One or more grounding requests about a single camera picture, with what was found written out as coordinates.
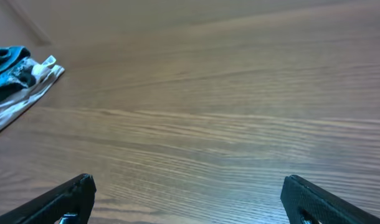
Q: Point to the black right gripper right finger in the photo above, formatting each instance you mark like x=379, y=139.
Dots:
x=305, y=202

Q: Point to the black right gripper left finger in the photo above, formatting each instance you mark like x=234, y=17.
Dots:
x=70, y=202

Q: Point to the blue denim jeans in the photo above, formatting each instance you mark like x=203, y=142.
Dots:
x=15, y=70

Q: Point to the folded beige garment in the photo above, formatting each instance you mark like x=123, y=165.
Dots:
x=45, y=74

